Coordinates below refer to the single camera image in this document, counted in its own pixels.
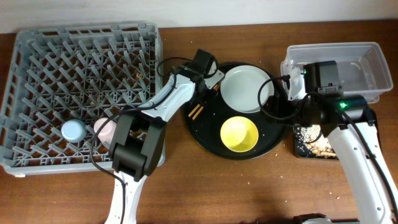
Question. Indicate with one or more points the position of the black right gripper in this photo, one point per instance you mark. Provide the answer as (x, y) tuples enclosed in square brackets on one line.
[(277, 109)]

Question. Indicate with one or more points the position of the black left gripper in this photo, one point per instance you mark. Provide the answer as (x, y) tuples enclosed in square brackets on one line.
[(208, 98)]

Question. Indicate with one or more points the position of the wooden chopstick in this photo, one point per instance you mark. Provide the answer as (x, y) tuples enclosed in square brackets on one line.
[(198, 111), (193, 110)]

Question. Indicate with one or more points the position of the food scraps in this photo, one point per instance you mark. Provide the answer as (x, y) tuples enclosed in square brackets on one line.
[(314, 143)]

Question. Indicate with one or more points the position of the yellow bowl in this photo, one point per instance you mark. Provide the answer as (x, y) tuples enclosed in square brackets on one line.
[(239, 134)]

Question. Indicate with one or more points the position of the pink plastic cup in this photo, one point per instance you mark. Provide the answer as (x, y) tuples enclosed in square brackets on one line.
[(105, 135)]

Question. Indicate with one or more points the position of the light blue plastic cup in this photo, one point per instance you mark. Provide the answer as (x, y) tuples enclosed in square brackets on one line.
[(73, 130)]

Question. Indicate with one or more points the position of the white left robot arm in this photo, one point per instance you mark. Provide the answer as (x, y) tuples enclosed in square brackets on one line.
[(137, 138)]

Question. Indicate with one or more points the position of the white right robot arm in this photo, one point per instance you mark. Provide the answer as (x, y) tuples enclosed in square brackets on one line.
[(351, 128)]

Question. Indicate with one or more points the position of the grey dishwasher rack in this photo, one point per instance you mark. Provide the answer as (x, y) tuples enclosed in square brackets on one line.
[(65, 73)]

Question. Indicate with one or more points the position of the round black tray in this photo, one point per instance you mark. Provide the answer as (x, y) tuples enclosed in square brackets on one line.
[(205, 128)]

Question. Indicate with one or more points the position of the white ceramic plate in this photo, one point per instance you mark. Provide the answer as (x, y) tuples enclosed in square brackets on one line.
[(240, 88)]

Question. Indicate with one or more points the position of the black rectangular tray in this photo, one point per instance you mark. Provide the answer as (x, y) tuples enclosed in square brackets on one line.
[(300, 149)]

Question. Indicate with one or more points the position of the clear plastic bin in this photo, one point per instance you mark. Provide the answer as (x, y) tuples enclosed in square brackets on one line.
[(362, 67)]

